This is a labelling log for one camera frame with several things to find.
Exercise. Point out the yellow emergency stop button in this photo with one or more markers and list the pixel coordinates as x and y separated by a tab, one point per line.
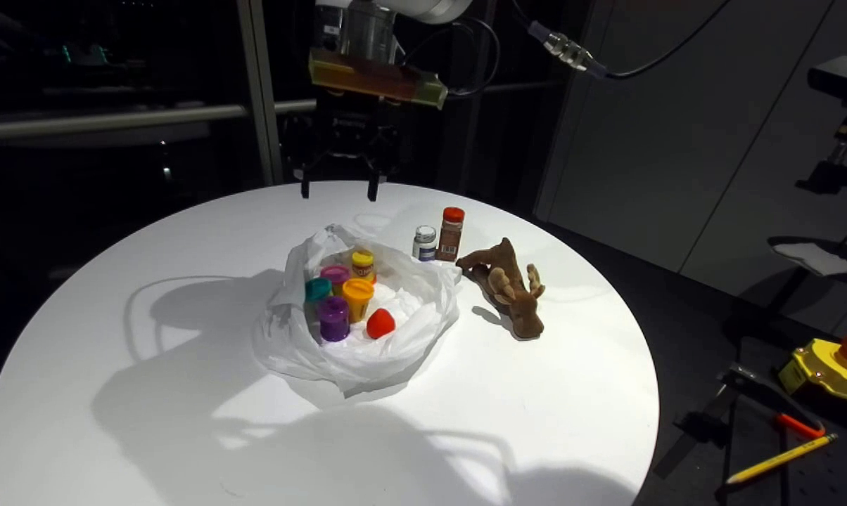
817	362

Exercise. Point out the metal window railing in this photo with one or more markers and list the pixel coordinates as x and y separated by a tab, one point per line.
109	121

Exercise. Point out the brown plush moose toy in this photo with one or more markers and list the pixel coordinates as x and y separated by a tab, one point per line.
512	291

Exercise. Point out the white plastic bag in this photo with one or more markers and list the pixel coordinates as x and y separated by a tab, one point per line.
419	296

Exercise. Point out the small red-lid container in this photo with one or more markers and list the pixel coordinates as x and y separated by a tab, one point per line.
381	323

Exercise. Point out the purple play-dough tub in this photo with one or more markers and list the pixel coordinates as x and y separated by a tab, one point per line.
333	319

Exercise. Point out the red-lid spice bottle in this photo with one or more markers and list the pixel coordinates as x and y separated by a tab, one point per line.
451	230

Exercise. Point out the black camera stand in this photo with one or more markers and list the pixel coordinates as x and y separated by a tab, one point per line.
823	255

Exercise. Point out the yellow pencil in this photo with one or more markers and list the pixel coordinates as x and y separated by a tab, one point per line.
779	458

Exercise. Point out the wrist camera on wooden mount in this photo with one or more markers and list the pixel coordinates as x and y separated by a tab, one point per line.
388	81

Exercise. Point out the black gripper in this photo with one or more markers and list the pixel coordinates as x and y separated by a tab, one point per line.
342	139

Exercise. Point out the teal play-dough tub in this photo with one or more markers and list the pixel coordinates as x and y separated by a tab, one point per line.
318	291

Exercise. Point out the yellow play-dough tub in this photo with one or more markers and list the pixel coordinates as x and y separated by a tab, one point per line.
361	262

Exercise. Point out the red-handled tool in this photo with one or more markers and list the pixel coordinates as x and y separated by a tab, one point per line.
775	399

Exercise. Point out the pink play-dough tub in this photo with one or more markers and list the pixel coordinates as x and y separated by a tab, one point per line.
336	272

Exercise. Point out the orange play-dough tub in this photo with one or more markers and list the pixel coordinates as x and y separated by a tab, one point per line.
359	296

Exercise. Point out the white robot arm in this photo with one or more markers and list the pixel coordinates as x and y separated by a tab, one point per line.
367	28

